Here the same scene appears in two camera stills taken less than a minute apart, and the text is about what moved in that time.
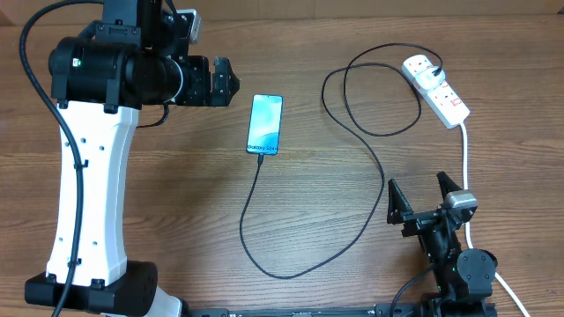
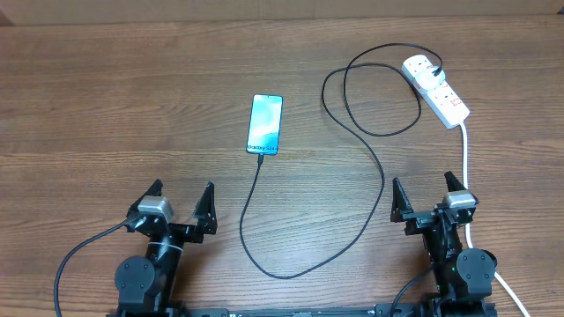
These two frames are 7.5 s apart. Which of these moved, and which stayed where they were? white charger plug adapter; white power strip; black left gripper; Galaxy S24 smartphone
Moved: black left gripper
Stayed: Galaxy S24 smartphone; white charger plug adapter; white power strip
